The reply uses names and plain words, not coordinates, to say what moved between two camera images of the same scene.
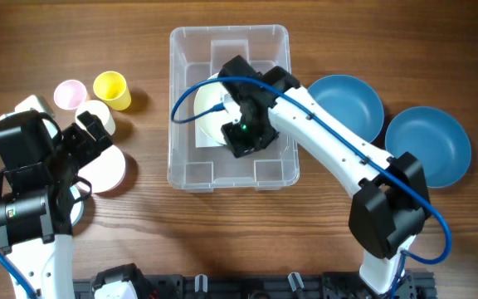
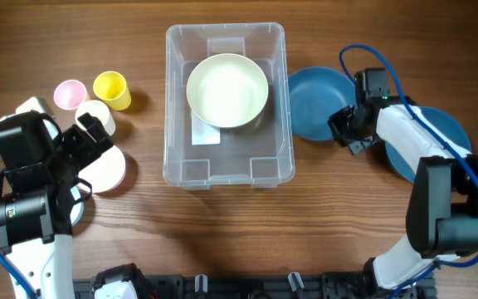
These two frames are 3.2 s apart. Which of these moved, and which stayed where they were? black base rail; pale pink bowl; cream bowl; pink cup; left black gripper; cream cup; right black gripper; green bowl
Moved: cream bowl; right black gripper
Stayed: black base rail; left black gripper; cream cup; pink cup; pale pink bowl; green bowl
